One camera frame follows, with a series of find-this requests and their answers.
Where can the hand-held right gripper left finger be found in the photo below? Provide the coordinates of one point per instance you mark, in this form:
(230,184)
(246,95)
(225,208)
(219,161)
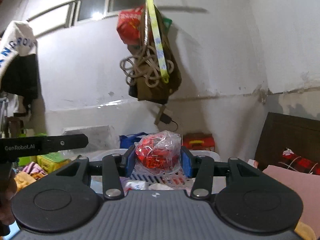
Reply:
(130,163)

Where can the black charger adapter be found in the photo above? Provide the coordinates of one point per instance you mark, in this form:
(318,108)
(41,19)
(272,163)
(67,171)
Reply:
(165,118)

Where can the pink floral blanket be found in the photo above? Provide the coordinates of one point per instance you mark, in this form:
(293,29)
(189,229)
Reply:
(32,168)

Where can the clear plastic basket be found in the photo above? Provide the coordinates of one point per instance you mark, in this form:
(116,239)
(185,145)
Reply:
(160,178)

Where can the blue tote bag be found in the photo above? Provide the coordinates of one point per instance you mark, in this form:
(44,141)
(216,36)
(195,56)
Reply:
(127,140)

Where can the pink cloth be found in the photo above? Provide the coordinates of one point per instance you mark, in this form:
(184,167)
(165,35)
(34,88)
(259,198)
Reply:
(300,192)

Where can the green box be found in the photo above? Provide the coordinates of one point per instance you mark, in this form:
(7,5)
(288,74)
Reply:
(50,161)

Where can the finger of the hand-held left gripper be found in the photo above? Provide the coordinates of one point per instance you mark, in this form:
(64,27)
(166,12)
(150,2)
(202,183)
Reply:
(65,143)

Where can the window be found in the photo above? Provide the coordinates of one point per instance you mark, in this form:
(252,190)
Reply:
(95,5)

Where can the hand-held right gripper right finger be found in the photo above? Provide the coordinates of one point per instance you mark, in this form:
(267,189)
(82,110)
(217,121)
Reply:
(186,165)

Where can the green plastic bag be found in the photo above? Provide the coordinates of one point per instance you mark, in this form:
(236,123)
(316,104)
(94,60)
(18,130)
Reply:
(168,22)

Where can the white printed cloth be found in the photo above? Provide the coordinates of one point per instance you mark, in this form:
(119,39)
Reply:
(17,35)

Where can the brown hanging bag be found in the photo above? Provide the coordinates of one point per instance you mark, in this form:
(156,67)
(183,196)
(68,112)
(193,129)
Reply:
(155,92)

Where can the red plaid cloth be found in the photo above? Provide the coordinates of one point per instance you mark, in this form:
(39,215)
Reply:
(297,161)

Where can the yellow cloth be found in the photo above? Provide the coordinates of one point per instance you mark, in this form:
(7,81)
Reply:
(305,232)

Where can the red ornament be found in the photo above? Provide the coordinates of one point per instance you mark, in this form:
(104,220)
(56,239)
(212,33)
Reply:
(155,152)

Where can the dark wooden headboard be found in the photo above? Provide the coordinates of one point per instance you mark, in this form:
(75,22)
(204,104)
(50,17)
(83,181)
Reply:
(287,135)

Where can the person's left hand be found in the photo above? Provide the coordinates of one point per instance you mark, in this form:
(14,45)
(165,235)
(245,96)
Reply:
(7,200)

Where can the orange blanket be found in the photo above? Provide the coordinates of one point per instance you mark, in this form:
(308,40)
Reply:
(23,182)

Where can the pink red packet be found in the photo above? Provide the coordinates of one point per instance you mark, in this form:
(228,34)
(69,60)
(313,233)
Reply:
(135,185)

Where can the red plastic bag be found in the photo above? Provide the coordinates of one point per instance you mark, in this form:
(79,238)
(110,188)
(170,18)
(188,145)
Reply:
(130,27)

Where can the black garment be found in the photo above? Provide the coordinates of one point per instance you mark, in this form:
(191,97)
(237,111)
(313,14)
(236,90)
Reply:
(22,77)

